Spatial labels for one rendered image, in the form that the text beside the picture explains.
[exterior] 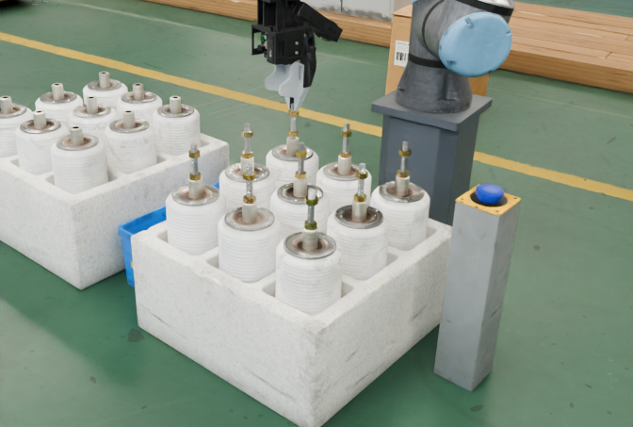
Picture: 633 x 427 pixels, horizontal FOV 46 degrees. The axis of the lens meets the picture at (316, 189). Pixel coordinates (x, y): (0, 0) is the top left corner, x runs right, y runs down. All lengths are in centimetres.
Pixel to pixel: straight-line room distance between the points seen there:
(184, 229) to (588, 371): 70
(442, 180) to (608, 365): 45
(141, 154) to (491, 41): 68
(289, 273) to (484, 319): 31
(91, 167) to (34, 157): 14
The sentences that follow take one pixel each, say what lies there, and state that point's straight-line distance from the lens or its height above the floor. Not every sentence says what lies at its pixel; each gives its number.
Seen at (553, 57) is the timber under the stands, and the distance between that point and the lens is 284.
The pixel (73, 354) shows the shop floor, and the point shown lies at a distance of 131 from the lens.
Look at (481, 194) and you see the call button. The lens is 108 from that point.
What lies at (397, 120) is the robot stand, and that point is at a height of 27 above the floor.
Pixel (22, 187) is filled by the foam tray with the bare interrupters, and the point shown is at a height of 16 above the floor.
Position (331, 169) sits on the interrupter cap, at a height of 25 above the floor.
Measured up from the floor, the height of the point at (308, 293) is 20.
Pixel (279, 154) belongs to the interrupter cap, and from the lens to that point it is 135.
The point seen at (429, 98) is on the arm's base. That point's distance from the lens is 145.
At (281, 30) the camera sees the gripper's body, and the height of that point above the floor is 49.
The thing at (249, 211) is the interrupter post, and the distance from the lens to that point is 111.
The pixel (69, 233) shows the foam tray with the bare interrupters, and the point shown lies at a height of 12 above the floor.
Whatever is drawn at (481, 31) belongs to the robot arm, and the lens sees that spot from 129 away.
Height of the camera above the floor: 79
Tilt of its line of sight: 26 degrees down
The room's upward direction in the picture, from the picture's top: 2 degrees clockwise
